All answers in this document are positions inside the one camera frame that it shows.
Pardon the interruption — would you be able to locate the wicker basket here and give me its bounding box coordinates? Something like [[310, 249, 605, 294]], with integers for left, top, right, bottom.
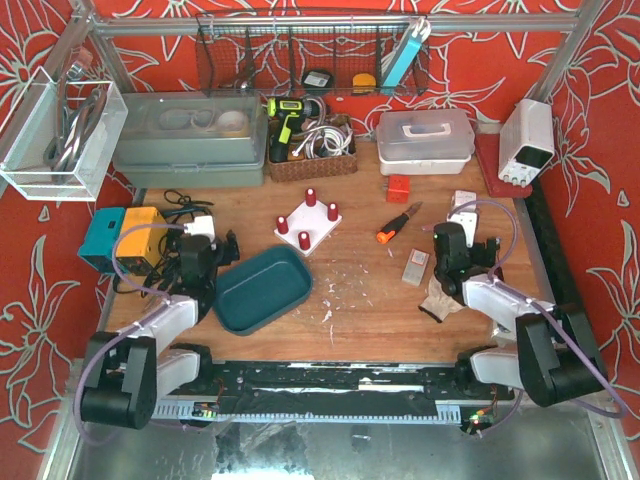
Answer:
[[266, 139, 358, 182]]

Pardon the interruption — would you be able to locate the teal plastic tray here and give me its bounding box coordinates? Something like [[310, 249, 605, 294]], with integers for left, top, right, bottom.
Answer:
[[212, 245, 313, 336]]

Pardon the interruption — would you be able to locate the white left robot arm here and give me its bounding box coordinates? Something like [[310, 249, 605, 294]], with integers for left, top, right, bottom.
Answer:
[[73, 231, 240, 434]]

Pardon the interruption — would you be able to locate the orange cube power socket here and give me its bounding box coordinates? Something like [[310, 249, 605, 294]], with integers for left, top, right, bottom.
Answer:
[[386, 175, 410, 203]]

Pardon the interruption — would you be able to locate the white bench power supply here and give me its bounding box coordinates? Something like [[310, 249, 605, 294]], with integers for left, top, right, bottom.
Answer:
[[498, 99, 555, 188]]

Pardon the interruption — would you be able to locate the white plastic storage box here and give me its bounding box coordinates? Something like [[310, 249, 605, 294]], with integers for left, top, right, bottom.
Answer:
[[376, 109, 475, 176]]

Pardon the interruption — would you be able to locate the yellow teal soldering station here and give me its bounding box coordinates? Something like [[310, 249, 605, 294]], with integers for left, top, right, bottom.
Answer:
[[77, 206, 168, 276]]

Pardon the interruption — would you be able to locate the white work glove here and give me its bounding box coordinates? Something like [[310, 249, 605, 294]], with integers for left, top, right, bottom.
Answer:
[[418, 276, 465, 323]]

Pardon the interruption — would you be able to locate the white coiled cable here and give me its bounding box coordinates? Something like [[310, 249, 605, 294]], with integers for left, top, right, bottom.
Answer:
[[294, 124, 354, 160]]

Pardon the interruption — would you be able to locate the white cube power socket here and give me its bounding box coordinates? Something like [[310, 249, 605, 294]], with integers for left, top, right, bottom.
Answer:
[[451, 190, 477, 212]]

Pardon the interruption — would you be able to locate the grey plastic toolbox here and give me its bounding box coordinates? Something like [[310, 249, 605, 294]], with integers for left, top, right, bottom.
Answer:
[[113, 92, 268, 189]]

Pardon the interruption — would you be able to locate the clear acrylic bin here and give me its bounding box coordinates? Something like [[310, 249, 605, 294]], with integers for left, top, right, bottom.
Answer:
[[1, 68, 128, 202]]

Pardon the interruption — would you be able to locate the black wire wall basket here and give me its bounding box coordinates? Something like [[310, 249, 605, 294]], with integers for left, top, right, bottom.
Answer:
[[195, 8, 429, 96]]

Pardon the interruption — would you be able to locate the small red spring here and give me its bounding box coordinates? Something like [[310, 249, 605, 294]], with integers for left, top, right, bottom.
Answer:
[[298, 231, 311, 251], [276, 216, 289, 235]]

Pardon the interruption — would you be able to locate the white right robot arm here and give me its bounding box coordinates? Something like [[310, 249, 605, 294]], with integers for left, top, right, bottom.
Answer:
[[433, 222, 607, 407]]

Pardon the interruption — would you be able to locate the black mounting rail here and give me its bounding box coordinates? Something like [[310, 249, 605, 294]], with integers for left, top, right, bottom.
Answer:
[[199, 359, 516, 416]]

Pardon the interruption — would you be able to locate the translucent box with warning label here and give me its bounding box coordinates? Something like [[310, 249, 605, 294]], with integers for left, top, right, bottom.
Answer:
[[401, 249, 430, 287]]

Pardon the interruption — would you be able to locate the white peg base plate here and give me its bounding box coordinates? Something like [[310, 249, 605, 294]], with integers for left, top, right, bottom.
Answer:
[[273, 200, 343, 257]]

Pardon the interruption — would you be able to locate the green cordless drill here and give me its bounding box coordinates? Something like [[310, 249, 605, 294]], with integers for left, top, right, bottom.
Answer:
[[266, 97, 320, 163]]

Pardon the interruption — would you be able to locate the orange black screwdriver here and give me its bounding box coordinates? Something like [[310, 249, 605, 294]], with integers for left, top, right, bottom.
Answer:
[[376, 201, 422, 244]]

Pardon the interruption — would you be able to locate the large red spring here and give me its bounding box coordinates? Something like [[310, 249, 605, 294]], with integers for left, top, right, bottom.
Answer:
[[305, 188, 317, 207], [327, 202, 339, 222]]

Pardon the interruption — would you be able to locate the black cable bundle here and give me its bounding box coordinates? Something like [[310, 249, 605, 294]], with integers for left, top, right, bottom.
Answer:
[[112, 189, 216, 301]]

